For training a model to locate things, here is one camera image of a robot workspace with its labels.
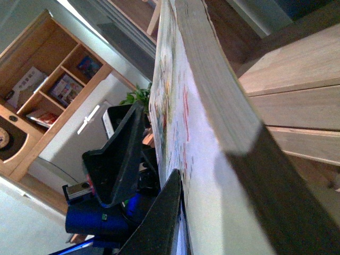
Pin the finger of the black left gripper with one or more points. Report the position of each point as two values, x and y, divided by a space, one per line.
113 169

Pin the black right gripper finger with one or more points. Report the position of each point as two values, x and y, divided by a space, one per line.
159 231

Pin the white illustrated book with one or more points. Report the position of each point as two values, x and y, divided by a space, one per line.
215 215

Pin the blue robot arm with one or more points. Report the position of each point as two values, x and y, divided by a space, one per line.
126 210

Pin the right wooden shelf unit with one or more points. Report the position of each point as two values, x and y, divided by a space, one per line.
258 92

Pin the green potted plant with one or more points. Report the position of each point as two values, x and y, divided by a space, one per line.
139 94

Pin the red white book in cabinet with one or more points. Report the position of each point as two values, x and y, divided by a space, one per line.
43 118

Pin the colourful book in cabinet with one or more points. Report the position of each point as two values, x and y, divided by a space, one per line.
65 90

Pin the blue book in cabinet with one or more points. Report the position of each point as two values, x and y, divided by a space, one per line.
89 67

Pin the wooden display cabinet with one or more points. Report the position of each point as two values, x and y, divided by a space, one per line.
52 49

